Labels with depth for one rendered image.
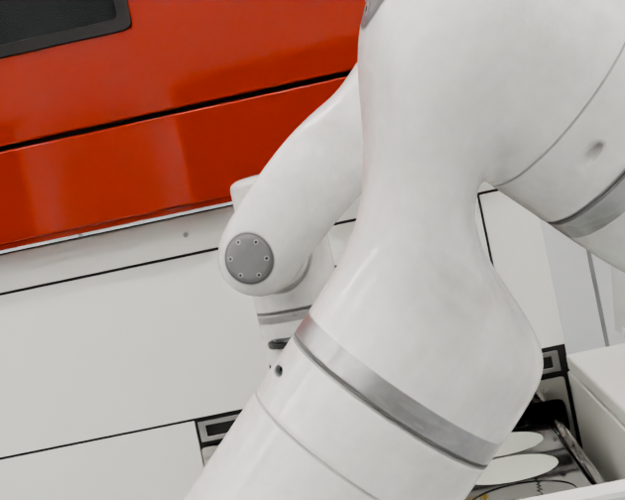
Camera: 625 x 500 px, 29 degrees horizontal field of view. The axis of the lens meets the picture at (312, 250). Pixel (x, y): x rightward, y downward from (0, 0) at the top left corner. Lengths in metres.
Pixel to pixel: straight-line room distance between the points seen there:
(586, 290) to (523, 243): 1.53
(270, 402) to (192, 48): 0.85
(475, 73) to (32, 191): 0.95
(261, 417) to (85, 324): 0.90
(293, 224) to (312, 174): 0.05
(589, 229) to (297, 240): 0.49
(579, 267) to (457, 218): 2.41
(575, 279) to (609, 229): 2.37
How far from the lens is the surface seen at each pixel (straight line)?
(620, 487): 0.92
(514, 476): 1.23
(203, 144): 1.39
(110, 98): 1.41
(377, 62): 0.57
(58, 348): 1.49
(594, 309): 2.98
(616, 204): 0.59
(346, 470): 0.57
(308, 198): 1.04
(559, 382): 1.45
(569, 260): 2.96
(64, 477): 1.52
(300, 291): 1.13
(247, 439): 0.60
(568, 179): 0.58
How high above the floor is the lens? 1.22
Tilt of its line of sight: 3 degrees down
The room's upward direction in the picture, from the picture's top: 12 degrees counter-clockwise
